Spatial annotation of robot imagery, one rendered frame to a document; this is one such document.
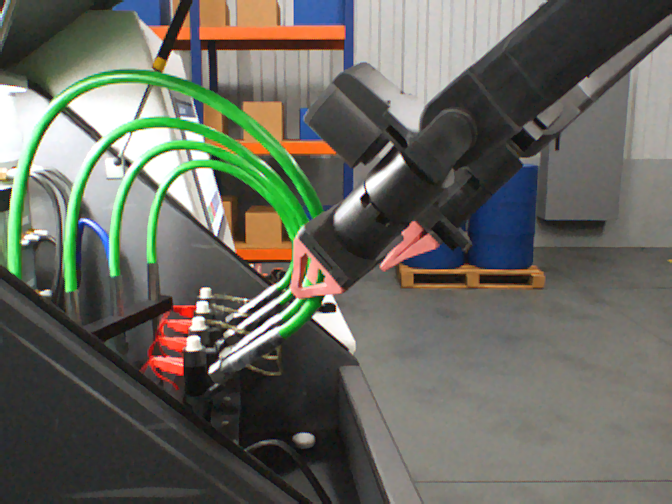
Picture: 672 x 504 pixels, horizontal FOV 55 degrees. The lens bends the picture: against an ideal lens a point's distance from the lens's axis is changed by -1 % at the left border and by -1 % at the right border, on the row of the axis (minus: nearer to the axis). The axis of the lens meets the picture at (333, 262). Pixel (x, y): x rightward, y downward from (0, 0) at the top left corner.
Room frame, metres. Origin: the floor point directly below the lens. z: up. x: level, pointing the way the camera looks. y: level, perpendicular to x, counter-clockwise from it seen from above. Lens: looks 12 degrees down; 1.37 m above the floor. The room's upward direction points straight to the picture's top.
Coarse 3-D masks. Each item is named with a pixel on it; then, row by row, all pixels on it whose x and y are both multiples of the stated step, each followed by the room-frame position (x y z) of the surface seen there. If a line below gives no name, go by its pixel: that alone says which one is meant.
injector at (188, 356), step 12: (204, 348) 0.74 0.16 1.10; (192, 360) 0.73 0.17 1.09; (204, 360) 0.74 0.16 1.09; (192, 372) 0.73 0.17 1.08; (204, 372) 0.74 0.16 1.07; (192, 384) 0.73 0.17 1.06; (204, 384) 0.74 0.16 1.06; (216, 384) 0.74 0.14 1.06; (192, 396) 0.73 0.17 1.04; (204, 396) 0.74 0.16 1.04; (192, 408) 0.74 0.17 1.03; (204, 408) 0.74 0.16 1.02
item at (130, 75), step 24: (120, 72) 0.67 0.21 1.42; (144, 72) 0.66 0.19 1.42; (72, 96) 0.69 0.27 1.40; (192, 96) 0.65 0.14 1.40; (216, 96) 0.64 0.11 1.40; (48, 120) 0.69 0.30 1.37; (240, 120) 0.63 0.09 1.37; (24, 144) 0.70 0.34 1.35; (264, 144) 0.63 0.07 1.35; (24, 168) 0.70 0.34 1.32; (288, 168) 0.62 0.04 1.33; (24, 192) 0.71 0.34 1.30; (312, 192) 0.62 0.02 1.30; (312, 216) 0.61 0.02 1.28; (312, 312) 0.62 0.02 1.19; (288, 336) 0.62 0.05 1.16
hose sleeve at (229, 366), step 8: (264, 336) 0.63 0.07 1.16; (272, 336) 0.62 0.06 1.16; (280, 336) 0.62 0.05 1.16; (248, 344) 0.64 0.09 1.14; (256, 344) 0.63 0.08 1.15; (264, 344) 0.63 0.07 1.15; (272, 344) 0.62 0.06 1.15; (240, 352) 0.64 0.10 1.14; (248, 352) 0.63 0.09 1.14; (256, 352) 0.63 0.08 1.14; (264, 352) 0.63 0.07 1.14; (224, 360) 0.64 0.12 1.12; (232, 360) 0.64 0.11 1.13; (240, 360) 0.63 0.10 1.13; (248, 360) 0.63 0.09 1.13; (224, 368) 0.64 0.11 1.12; (232, 368) 0.64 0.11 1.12; (240, 368) 0.64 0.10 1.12
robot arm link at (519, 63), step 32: (576, 0) 0.43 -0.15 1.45; (608, 0) 0.42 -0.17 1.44; (640, 0) 0.41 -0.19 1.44; (512, 32) 0.45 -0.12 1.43; (544, 32) 0.44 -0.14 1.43; (576, 32) 0.43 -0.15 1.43; (608, 32) 0.42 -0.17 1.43; (640, 32) 0.42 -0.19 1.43; (480, 64) 0.46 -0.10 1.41; (512, 64) 0.45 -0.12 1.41; (544, 64) 0.44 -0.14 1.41; (576, 64) 0.43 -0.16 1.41; (448, 96) 0.47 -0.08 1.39; (480, 96) 0.46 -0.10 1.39; (512, 96) 0.45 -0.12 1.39; (544, 96) 0.44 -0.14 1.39; (480, 128) 0.47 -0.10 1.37; (512, 128) 0.46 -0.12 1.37; (480, 160) 0.47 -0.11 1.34
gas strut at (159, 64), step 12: (192, 0) 1.06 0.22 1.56; (180, 12) 1.05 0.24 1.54; (180, 24) 1.05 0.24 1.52; (168, 36) 1.05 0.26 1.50; (168, 48) 1.05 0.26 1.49; (156, 60) 1.04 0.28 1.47; (144, 96) 1.04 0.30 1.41; (120, 156) 1.03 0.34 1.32; (108, 168) 1.03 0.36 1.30; (120, 168) 1.03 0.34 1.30
